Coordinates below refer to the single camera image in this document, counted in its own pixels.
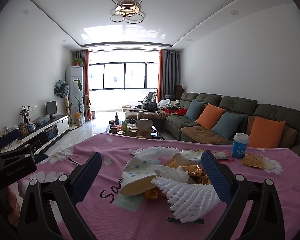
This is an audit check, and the white foam fruit net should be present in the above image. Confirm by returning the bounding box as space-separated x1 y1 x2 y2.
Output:
152 176 221 223

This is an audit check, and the gold foil snack bag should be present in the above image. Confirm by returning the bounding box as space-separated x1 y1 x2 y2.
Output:
165 158 212 185

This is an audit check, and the crushed paper cup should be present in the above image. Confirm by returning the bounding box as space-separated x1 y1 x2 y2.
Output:
120 157 160 196

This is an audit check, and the orange peel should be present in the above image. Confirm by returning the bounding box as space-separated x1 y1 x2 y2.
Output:
143 187 166 200

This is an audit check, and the white tv cabinet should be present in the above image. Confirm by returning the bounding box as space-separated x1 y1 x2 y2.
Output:
1 115 69 154

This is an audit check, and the brown flat sachet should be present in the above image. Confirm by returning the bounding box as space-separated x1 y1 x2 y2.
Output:
241 152 263 169

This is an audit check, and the small black monitor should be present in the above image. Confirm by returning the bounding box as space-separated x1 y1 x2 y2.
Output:
45 101 57 120

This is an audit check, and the pink floral tablecloth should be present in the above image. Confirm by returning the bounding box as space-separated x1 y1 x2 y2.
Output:
16 132 300 240

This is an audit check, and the red cookie packet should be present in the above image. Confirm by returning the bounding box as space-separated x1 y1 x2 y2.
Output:
213 151 235 161

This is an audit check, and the blue paper coffee cup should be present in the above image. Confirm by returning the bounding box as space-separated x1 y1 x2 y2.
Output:
232 133 249 159

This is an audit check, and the orange pillow near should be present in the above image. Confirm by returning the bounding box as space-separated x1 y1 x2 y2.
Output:
248 116 286 148

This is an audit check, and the orange pillow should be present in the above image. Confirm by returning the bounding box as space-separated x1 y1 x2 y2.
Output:
196 103 225 130
248 116 286 148

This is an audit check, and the tall leafy potted plant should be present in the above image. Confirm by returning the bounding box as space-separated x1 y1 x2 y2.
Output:
69 77 91 127

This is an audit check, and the blue pillow near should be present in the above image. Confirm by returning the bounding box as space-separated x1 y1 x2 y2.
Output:
211 112 243 139

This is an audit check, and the blue pillow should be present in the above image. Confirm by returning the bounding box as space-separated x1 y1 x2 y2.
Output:
185 99 204 121
211 112 243 139

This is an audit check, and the white standing air conditioner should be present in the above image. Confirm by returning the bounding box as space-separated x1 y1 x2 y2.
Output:
65 66 83 124

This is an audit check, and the green sectional sofa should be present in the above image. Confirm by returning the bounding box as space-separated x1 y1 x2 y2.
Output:
165 93 300 156

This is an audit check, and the orange pillow far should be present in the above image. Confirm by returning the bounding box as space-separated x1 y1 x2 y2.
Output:
196 103 225 130

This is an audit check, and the blue pillow far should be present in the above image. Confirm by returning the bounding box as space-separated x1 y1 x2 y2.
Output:
185 99 204 121

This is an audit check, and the left orange grey curtain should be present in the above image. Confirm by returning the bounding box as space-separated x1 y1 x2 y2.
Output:
72 49 92 121

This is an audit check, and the orange grey curtain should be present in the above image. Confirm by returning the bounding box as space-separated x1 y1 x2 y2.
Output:
157 49 180 102
72 49 92 121

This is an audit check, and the coffee table with jars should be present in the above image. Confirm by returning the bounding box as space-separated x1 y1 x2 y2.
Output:
106 119 164 140

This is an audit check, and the kraft snack bag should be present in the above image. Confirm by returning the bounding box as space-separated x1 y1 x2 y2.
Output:
136 119 153 139

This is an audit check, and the right orange grey curtain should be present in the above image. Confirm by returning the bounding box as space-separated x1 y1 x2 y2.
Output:
157 49 180 102

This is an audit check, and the black window frame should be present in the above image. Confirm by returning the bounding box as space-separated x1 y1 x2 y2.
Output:
88 62 159 91

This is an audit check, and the ring ceiling lamp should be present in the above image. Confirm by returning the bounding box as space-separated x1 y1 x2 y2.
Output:
110 0 145 24

